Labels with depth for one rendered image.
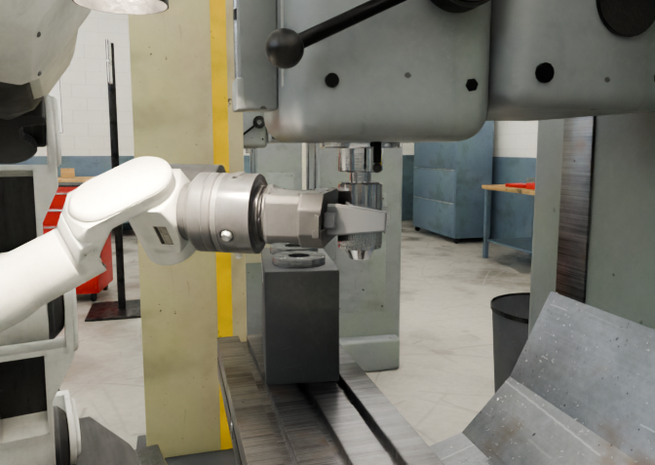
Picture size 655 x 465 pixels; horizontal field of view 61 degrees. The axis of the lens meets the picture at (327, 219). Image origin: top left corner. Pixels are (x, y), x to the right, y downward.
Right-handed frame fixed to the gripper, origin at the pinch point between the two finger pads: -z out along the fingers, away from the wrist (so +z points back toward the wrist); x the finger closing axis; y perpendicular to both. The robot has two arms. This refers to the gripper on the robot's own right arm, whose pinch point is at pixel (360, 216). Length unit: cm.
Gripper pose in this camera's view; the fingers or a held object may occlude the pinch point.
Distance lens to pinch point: 59.5
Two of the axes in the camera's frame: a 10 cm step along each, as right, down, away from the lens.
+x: 1.7, -1.2, 9.8
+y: -0.1, 9.9, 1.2
